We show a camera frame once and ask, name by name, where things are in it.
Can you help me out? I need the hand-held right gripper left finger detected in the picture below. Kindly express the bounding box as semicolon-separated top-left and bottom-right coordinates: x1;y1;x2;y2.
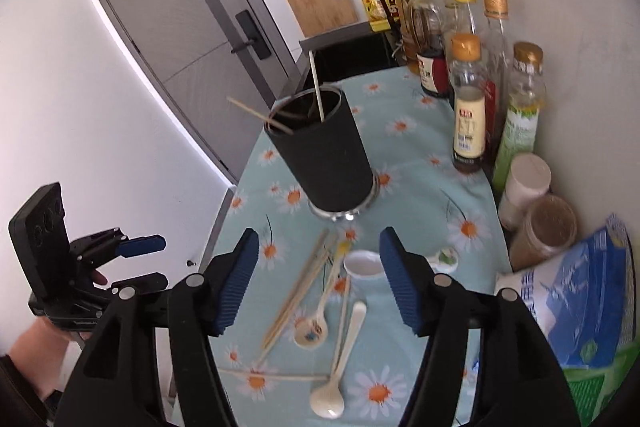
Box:
52;227;261;427

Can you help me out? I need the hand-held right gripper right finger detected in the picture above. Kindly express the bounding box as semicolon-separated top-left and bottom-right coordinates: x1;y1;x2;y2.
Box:
378;226;583;427

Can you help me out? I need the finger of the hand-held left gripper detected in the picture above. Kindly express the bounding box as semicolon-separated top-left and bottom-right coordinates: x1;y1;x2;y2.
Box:
117;234;167;258
111;273;169;295

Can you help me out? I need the floral ceramic spoon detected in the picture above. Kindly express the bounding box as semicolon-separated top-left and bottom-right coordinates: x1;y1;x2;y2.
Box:
427;247;460;270

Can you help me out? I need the wooden chopstick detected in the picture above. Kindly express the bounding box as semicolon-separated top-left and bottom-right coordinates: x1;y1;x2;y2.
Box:
274;243;337;333
261;248;335;350
219;367;332;383
270;229;331;330
226;96;296;135
331;276;352;373

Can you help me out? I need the yellow-handled printed spoon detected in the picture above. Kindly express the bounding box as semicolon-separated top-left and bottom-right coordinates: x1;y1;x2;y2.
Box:
292;241;351;350

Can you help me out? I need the plain white spoon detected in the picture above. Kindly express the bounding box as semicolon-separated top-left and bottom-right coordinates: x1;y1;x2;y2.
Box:
309;301;368;420

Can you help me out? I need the black utensil holder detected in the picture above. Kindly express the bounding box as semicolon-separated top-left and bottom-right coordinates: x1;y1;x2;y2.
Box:
263;86;377;223

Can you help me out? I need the pale long chopstick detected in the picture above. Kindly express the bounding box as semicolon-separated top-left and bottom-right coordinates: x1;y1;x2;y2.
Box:
308;49;325;120

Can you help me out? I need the person's left forearm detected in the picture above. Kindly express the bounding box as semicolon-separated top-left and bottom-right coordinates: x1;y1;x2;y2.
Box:
0;353;66;427

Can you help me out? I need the person's left hand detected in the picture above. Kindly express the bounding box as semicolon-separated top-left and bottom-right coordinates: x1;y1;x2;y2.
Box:
7;269;109;403

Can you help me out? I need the small white cup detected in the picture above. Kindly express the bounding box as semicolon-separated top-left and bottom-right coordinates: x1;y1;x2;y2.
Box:
344;251;387;282

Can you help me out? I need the daisy print tablecloth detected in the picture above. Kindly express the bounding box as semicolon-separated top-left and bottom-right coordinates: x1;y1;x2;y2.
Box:
200;66;513;427

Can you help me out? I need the brown powder jar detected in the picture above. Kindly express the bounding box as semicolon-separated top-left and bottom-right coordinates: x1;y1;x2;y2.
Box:
510;194;578;270

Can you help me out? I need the white lid jar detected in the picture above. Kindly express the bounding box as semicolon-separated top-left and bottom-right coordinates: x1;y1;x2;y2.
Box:
499;153;553;230

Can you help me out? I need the orange cap vinegar bottle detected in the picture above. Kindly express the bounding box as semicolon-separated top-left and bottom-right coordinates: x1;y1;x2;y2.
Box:
449;33;488;175

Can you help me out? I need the blue white green bag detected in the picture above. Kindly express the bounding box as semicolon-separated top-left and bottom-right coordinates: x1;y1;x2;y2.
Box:
495;214;637;427

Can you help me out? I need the black kitchen sink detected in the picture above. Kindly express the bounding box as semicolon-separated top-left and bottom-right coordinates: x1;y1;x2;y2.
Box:
299;22;401;82

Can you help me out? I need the grey door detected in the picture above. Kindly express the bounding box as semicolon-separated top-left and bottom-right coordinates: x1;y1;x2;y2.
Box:
84;0;303;186

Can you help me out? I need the clear oil jug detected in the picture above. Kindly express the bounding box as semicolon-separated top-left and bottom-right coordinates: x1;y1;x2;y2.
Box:
404;0;448;75

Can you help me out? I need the yellow oil jug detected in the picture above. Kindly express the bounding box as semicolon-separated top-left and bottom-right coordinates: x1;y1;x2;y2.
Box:
356;0;401;32

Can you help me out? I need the copper foil cap bottle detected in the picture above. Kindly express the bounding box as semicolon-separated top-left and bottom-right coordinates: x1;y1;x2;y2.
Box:
481;0;512;158

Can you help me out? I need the black door lock handle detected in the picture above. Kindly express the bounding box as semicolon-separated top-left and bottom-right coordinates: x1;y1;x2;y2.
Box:
230;9;273;60

